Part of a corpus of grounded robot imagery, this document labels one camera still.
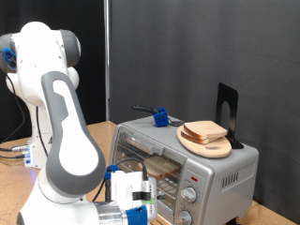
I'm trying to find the silver oven knob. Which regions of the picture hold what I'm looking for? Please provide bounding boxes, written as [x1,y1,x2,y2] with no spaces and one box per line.
[174,209,193,225]
[180,186,198,204]

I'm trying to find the black spatula with blue cube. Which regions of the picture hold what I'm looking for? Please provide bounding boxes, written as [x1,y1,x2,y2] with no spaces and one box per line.
[130,105,186,128]

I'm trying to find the black camera cable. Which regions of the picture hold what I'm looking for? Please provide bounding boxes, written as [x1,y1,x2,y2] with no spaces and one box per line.
[0,46,150,203]

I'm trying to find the base cable with metal connector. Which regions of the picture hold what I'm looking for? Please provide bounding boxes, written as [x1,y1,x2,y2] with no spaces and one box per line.
[0,143,31,154]

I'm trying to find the vertical metal pole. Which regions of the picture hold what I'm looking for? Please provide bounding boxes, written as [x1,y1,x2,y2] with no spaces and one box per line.
[103,0,112,122]

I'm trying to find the black base cable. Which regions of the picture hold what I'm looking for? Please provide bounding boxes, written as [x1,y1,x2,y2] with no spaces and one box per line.
[0,153,26,160]

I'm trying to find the silver toaster oven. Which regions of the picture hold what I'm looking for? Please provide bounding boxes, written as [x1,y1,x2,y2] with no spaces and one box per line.
[110,112,260,225]

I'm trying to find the wire oven rack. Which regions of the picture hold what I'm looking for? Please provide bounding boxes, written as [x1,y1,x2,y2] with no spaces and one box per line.
[156,174,184,205]

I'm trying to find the glass oven door with handle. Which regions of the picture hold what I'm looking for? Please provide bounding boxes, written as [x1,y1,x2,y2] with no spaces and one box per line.
[111,125,188,218]

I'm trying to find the black metal bookend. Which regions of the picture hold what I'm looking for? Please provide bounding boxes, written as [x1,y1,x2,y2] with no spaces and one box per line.
[215,82,245,150]

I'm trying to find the blue cable clip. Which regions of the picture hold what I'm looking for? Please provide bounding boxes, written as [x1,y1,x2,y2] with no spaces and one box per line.
[2,47,19,72]

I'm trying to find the round wooden cutting board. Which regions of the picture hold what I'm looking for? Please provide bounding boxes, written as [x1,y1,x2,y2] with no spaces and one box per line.
[175,124,233,159]

